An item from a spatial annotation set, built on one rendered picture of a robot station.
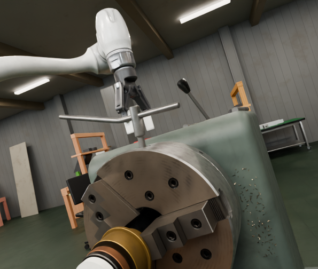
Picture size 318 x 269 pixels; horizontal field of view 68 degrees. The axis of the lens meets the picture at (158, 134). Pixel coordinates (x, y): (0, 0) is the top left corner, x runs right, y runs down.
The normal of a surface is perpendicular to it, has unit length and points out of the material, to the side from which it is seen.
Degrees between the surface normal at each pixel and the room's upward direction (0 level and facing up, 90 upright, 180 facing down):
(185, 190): 90
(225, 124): 55
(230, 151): 90
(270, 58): 90
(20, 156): 84
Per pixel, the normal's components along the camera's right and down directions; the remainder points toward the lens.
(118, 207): 0.50, -0.82
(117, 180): -0.40, 0.09
